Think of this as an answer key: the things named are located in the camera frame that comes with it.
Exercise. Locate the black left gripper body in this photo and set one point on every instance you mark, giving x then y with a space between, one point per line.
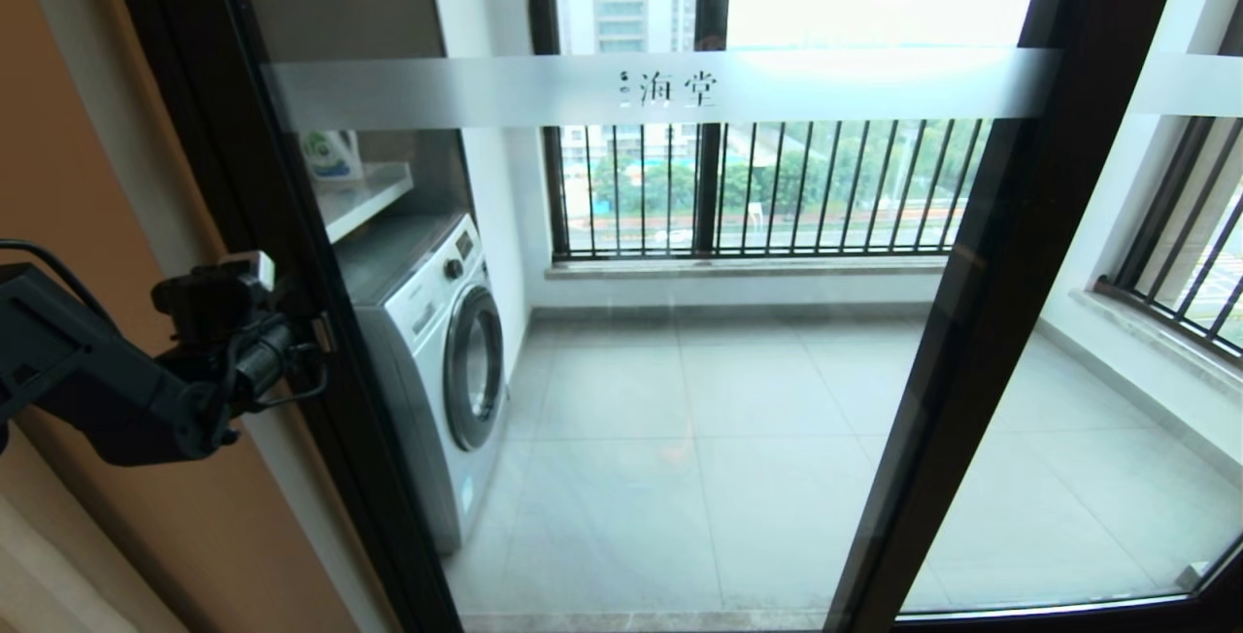
262 356

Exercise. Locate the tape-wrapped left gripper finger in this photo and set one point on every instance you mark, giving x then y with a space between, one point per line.
325 332

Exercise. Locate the dark-framed sliding glass door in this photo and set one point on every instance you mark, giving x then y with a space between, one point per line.
486 89

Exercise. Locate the white front-load washing machine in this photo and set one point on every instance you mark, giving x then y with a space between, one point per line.
427 342

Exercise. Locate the white laundry detergent bottle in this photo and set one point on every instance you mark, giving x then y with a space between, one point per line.
332 155

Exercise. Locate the long grey stone sill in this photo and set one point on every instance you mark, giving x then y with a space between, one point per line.
748 267

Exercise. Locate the long black balcony railing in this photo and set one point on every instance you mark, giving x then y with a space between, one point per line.
777 245

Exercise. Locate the short grey stone sill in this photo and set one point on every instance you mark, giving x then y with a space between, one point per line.
1156 337

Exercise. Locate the short black balcony railing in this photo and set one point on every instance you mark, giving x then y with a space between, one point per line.
1180 245

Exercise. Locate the dark-framed fixed glass door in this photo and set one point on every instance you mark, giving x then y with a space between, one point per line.
1185 84

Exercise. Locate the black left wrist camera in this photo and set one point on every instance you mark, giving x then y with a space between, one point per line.
218 298

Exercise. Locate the white wall shelf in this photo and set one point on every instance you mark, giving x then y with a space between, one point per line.
361 196

